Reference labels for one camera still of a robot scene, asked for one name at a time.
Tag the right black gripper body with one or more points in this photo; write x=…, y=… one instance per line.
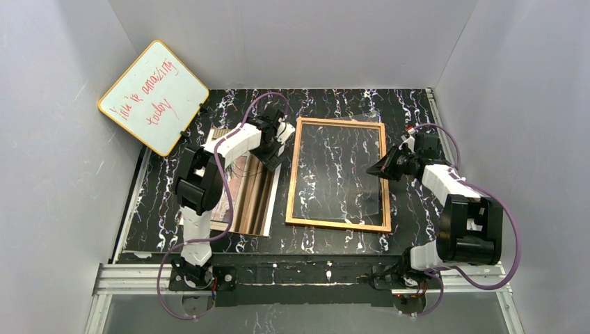
x=396, y=160

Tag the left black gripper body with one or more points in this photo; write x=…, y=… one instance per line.
x=270, y=150

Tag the printed photo of plant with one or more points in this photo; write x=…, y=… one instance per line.
x=251, y=188

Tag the orange wooden picture frame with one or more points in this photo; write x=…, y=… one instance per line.
x=336, y=223

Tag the transparent acrylic sheet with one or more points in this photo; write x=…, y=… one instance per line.
x=336, y=175

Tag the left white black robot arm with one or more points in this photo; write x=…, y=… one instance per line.
x=201, y=181

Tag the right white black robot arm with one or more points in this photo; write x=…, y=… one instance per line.
x=470, y=227

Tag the whiteboard with red writing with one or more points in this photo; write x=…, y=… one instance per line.
x=155, y=99

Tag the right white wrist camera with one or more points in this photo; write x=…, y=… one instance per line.
x=408, y=139

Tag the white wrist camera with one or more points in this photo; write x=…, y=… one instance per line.
x=285, y=131
x=408, y=139

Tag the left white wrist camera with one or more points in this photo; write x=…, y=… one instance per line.
x=285, y=131

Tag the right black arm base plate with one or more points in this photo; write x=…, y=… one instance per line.
x=383, y=277

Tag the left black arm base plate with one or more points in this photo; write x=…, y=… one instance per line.
x=215, y=279

